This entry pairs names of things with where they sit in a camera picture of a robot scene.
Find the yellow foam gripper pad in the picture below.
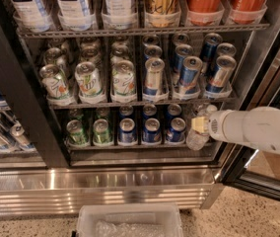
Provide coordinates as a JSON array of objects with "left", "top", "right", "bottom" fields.
[{"left": 191, "top": 117, "right": 208, "bottom": 133}]

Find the clear front water bottle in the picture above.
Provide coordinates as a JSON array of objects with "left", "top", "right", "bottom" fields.
[{"left": 186, "top": 104, "right": 218, "bottom": 151}]

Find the clear water bottle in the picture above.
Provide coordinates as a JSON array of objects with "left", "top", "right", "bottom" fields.
[
  {"left": 190, "top": 103, "right": 209, "bottom": 118},
  {"left": 186, "top": 104, "right": 218, "bottom": 151}
]

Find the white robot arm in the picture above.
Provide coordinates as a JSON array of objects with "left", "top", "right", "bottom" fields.
[{"left": 191, "top": 107, "right": 280, "bottom": 155}]

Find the clear rear water bottle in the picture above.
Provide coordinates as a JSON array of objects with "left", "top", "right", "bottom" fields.
[{"left": 190, "top": 103, "right": 209, "bottom": 118}]

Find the glass fridge door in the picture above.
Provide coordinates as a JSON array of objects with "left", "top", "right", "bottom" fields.
[{"left": 217, "top": 13, "right": 280, "bottom": 207}]

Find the left red cola bottle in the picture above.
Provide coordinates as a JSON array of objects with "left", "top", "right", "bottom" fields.
[{"left": 186, "top": 0, "right": 221, "bottom": 26}]

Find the red cola bottle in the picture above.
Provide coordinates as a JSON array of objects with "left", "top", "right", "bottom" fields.
[
  {"left": 186, "top": 0, "right": 221, "bottom": 26},
  {"left": 227, "top": 0, "right": 266, "bottom": 25}
]

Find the gold drink bottle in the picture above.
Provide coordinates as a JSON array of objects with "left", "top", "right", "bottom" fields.
[{"left": 144, "top": 0, "right": 181, "bottom": 28}]

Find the right red cola bottle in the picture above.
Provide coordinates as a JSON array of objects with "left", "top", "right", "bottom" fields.
[{"left": 227, "top": 0, "right": 266, "bottom": 25}]

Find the right white tea bottle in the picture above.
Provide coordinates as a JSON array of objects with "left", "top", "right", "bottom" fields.
[{"left": 102, "top": 0, "right": 137, "bottom": 30}]

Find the white tea bottle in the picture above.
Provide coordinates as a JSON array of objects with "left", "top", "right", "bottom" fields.
[
  {"left": 57, "top": 0, "right": 95, "bottom": 32},
  {"left": 11, "top": 0, "right": 55, "bottom": 33},
  {"left": 102, "top": 0, "right": 137, "bottom": 30}
]

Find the middle white tea bottle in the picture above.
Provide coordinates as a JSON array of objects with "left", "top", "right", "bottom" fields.
[{"left": 57, "top": 0, "right": 95, "bottom": 32}]

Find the steel fridge base grille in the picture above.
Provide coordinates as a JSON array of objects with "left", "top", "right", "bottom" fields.
[{"left": 0, "top": 168, "right": 223, "bottom": 216}]

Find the left white tea bottle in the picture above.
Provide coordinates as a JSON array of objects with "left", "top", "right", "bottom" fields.
[{"left": 11, "top": 0, "right": 55, "bottom": 33}]

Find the front right blue can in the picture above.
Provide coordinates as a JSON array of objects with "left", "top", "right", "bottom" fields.
[{"left": 166, "top": 118, "right": 186, "bottom": 143}]

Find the front middle blue can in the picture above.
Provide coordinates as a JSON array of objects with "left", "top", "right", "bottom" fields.
[{"left": 142, "top": 118, "right": 162, "bottom": 143}]

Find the front middle energy can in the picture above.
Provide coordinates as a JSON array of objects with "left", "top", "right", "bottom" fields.
[{"left": 173, "top": 55, "right": 203, "bottom": 100}]

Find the energy can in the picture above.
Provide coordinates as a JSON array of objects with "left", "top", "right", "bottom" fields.
[
  {"left": 143, "top": 57, "right": 169, "bottom": 102},
  {"left": 173, "top": 55, "right": 203, "bottom": 100},
  {"left": 204, "top": 55, "right": 237, "bottom": 99}
]

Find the front right energy can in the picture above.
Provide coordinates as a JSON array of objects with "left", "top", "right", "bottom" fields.
[{"left": 204, "top": 55, "right": 237, "bottom": 99}]

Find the front left energy can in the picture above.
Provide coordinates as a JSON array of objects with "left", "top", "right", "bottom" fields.
[{"left": 143, "top": 57, "right": 169, "bottom": 102}]

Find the front left blue can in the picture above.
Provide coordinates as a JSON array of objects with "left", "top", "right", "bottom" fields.
[{"left": 118, "top": 118, "right": 137, "bottom": 145}]

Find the front right 7up can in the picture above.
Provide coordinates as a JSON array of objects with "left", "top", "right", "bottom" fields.
[{"left": 110, "top": 60, "right": 137, "bottom": 103}]

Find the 7up can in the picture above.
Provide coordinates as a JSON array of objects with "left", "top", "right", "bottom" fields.
[
  {"left": 75, "top": 61, "right": 105, "bottom": 104},
  {"left": 39, "top": 64, "right": 75, "bottom": 106},
  {"left": 110, "top": 60, "right": 137, "bottom": 103}
]

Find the front right green can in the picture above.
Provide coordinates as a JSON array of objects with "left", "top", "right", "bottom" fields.
[{"left": 93, "top": 118, "right": 113, "bottom": 146}]

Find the green can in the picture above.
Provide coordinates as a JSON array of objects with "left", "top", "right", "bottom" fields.
[
  {"left": 66, "top": 119, "right": 89, "bottom": 147},
  {"left": 93, "top": 118, "right": 113, "bottom": 146}
]

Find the white plastic bin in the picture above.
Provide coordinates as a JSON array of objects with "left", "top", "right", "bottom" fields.
[{"left": 76, "top": 202, "right": 183, "bottom": 237}]

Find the front middle 7up can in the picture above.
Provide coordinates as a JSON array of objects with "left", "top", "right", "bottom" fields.
[{"left": 75, "top": 61, "right": 105, "bottom": 104}]

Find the front left green can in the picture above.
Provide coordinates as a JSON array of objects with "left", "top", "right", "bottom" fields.
[{"left": 66, "top": 119, "right": 89, "bottom": 147}]

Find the bubble wrap sheet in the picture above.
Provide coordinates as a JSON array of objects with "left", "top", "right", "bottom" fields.
[{"left": 95, "top": 221, "right": 166, "bottom": 237}]

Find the front left 7up can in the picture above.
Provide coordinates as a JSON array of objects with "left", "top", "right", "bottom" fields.
[{"left": 39, "top": 64, "right": 75, "bottom": 106}]

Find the right silver can behind glass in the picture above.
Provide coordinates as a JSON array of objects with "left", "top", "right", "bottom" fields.
[{"left": 10, "top": 123, "right": 35, "bottom": 150}]

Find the middle wire shelf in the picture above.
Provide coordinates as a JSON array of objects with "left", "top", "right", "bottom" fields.
[{"left": 48, "top": 98, "right": 237, "bottom": 110}]

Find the wire shelf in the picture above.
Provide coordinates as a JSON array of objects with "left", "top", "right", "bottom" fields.
[
  {"left": 17, "top": 23, "right": 270, "bottom": 39},
  {"left": 48, "top": 98, "right": 237, "bottom": 110},
  {"left": 66, "top": 141, "right": 215, "bottom": 152}
]

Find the upper wire shelf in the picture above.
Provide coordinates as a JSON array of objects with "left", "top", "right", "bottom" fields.
[{"left": 17, "top": 23, "right": 270, "bottom": 39}]

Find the bottom wire shelf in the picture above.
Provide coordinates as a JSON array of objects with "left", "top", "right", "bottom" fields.
[{"left": 66, "top": 141, "right": 215, "bottom": 152}]

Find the black fridge centre post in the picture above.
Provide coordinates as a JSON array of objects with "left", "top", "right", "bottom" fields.
[{"left": 0, "top": 0, "right": 70, "bottom": 168}]

